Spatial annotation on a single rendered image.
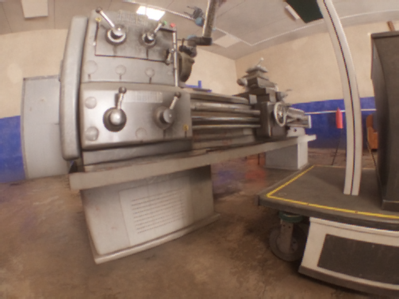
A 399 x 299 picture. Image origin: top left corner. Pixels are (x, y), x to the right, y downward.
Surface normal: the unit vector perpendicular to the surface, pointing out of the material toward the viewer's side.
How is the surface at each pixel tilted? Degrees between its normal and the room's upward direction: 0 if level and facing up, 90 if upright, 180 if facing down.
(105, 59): 90
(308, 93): 90
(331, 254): 90
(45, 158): 90
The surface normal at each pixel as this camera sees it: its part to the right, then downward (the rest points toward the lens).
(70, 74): 0.62, 0.02
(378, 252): -0.80, 0.11
